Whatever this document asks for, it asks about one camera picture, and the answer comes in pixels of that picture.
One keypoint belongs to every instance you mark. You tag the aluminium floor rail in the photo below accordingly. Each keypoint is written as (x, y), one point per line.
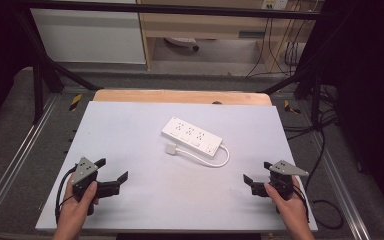
(15, 158)
(341, 188)

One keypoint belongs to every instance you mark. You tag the white table mat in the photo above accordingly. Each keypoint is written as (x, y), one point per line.
(146, 200)

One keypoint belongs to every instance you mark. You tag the black metal frame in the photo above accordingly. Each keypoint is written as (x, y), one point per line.
(173, 8)

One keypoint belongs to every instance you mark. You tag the black curtain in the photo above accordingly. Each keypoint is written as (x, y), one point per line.
(370, 100)
(0, 50)

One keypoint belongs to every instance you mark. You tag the person's left hand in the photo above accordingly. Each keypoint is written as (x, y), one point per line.
(75, 213)

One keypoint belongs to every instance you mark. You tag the wooden table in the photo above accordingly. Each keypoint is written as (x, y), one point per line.
(180, 96)

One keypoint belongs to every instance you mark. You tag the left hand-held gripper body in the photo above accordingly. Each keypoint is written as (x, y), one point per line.
(84, 172)

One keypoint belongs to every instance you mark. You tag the person's right hand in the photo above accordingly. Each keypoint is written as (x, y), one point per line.
(291, 210)

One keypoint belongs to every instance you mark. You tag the white wall socket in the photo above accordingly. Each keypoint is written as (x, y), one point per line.
(273, 4)

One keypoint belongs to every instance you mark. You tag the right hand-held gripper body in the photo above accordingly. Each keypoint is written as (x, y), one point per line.
(281, 181)

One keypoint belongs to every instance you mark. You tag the yellow black tape strip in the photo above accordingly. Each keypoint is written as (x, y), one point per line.
(290, 107)
(75, 102)

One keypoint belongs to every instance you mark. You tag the light wooden desk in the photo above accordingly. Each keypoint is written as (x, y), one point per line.
(210, 25)

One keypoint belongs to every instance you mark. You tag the white cabinet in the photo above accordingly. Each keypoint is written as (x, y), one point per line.
(90, 36)

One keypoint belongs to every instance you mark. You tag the white power strip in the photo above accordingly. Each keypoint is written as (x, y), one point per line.
(191, 136)

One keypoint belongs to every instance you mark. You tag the office chair base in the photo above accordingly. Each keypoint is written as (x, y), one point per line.
(184, 42)

